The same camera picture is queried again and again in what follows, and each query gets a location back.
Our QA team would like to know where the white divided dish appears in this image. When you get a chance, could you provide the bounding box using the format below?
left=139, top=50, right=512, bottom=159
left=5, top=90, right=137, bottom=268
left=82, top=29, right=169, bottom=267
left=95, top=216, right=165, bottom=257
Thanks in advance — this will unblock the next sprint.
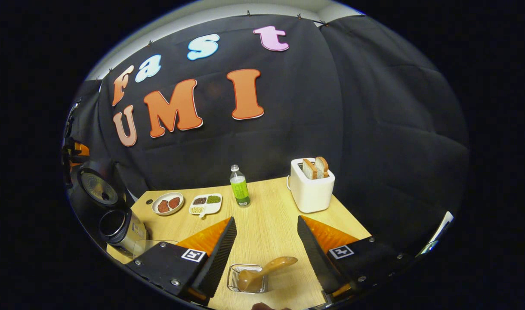
left=189, top=194, right=222, bottom=219

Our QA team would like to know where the wooden spoon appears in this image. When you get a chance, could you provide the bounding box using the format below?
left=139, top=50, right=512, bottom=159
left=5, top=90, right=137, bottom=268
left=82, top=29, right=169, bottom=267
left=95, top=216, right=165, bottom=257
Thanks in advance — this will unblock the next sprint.
left=238, top=257, right=298, bottom=292

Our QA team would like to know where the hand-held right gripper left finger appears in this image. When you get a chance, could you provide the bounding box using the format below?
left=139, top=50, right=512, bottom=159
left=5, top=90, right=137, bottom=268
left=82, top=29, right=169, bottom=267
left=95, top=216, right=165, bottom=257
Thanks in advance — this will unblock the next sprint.
left=126, top=217, right=238, bottom=306

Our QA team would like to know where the green drink bottle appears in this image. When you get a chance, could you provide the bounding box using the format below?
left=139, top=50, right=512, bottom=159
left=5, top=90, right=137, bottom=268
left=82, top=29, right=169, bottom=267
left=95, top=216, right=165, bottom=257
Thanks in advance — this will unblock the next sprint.
left=229, top=164, right=251, bottom=208

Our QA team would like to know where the metal wire chopstick holder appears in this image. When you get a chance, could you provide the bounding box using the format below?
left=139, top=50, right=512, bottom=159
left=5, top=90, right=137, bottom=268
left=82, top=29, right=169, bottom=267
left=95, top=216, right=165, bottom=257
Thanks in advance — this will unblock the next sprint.
left=227, top=264, right=268, bottom=294

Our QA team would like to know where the round white plate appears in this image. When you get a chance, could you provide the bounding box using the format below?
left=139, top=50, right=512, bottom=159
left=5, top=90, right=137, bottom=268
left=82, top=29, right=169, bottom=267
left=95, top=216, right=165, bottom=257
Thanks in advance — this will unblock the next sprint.
left=152, top=192, right=185, bottom=216

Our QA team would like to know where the dark grey rice cooker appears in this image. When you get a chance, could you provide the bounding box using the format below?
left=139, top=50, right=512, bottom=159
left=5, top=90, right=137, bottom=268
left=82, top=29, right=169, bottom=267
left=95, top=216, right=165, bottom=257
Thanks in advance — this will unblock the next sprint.
left=71, top=158, right=148, bottom=258

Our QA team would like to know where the white toaster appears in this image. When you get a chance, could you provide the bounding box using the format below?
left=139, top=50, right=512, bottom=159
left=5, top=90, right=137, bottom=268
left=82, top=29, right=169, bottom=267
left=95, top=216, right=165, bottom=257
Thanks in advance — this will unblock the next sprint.
left=287, top=158, right=335, bottom=214

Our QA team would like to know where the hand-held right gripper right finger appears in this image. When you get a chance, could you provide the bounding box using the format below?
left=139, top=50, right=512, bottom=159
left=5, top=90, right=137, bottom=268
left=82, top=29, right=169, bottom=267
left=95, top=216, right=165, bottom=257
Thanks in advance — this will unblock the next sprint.
left=296, top=215, right=418, bottom=302

